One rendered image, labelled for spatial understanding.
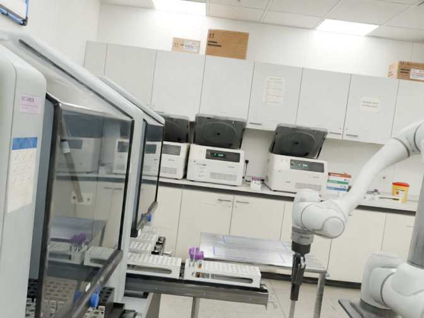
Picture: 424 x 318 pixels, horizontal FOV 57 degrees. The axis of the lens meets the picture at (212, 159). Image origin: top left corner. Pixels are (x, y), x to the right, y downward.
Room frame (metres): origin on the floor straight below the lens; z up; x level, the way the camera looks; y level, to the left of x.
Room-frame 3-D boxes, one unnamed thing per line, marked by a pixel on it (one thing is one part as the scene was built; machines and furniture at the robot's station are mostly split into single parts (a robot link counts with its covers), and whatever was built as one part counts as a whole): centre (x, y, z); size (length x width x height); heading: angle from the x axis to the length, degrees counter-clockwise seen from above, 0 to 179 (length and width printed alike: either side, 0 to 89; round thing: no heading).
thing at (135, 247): (1.66, 0.37, 0.83); 0.30 x 0.10 x 0.06; 91
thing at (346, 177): (4.30, -1.43, 1.10); 0.24 x 0.13 x 0.10; 90
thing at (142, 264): (1.51, 0.22, 0.83); 0.30 x 0.10 x 0.06; 91
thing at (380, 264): (1.62, -0.79, 0.87); 0.18 x 0.16 x 0.22; 11
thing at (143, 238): (1.81, 0.37, 0.83); 0.30 x 0.10 x 0.06; 91
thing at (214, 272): (1.52, -0.09, 0.83); 0.30 x 0.10 x 0.06; 91
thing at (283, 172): (4.14, -0.89, 1.25); 0.62 x 0.56 x 0.69; 1
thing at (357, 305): (1.65, -0.79, 0.73); 0.22 x 0.18 x 0.06; 1
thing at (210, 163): (4.12, -0.04, 1.24); 0.62 x 0.56 x 0.69; 2
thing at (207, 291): (1.51, 0.04, 0.78); 0.73 x 0.14 x 0.09; 91
